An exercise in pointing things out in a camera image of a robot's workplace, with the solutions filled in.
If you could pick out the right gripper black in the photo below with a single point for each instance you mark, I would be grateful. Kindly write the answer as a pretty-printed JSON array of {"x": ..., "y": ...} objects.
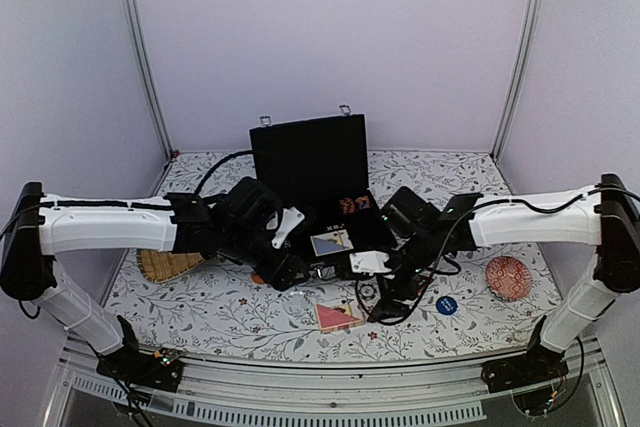
[{"x": 393, "y": 306}]

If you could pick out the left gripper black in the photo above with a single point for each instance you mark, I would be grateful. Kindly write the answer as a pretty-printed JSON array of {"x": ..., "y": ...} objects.
[{"x": 285, "y": 280}]

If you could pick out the blue playing card deck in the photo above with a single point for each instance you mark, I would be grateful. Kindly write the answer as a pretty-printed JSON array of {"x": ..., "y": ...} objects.
[{"x": 333, "y": 242}]

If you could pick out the black poker set case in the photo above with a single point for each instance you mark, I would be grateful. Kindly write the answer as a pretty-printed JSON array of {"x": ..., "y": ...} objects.
[{"x": 311, "y": 165}]

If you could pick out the red playing card deck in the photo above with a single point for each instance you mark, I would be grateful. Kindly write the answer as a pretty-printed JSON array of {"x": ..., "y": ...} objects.
[{"x": 338, "y": 316}]

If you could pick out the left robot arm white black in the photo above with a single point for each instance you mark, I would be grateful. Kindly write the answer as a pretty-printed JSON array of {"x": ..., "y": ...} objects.
[{"x": 44, "y": 225}]

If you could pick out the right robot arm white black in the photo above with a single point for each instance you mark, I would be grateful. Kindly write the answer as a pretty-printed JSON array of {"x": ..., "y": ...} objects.
[{"x": 604, "y": 215}]

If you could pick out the purple poker chip stack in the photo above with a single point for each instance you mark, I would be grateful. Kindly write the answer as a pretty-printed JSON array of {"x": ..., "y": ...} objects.
[{"x": 363, "y": 203}]

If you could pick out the blue round dealer button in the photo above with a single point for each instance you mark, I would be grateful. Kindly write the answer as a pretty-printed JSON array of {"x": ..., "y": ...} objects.
[{"x": 446, "y": 305}]

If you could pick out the clear plastic round lid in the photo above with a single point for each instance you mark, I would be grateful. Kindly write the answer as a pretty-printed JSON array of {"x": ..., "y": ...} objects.
[{"x": 296, "y": 302}]

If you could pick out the woven bamboo tray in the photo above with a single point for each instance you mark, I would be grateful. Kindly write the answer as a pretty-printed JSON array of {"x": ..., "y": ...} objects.
[{"x": 159, "y": 267}]

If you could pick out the red patterned bowl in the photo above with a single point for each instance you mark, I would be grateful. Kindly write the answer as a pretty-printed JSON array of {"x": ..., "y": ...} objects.
[{"x": 509, "y": 278}]

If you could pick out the floral table cloth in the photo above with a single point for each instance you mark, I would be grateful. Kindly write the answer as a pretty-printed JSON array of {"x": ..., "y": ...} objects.
[{"x": 218, "y": 309}]

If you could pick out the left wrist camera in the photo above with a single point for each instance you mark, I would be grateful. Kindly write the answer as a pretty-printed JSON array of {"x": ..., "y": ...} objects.
[{"x": 282, "y": 226}]

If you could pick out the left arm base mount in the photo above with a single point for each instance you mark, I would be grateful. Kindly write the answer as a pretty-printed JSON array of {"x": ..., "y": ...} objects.
[{"x": 161, "y": 370}]

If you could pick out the front aluminium rail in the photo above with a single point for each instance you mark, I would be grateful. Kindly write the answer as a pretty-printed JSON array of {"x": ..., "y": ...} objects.
[{"x": 218, "y": 391}]

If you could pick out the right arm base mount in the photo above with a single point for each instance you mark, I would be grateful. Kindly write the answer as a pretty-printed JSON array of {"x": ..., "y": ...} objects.
[{"x": 536, "y": 366}]

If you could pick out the right aluminium frame post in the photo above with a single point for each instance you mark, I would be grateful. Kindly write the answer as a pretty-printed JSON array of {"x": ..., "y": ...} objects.
[{"x": 526, "y": 39}]

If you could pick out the aluminium frame post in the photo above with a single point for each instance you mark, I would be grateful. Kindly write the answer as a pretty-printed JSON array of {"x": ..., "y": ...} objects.
[
  {"x": 133, "y": 18},
  {"x": 526, "y": 39}
]

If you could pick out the left aluminium frame post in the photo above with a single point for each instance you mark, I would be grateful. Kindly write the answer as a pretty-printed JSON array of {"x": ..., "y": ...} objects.
[{"x": 133, "y": 18}]

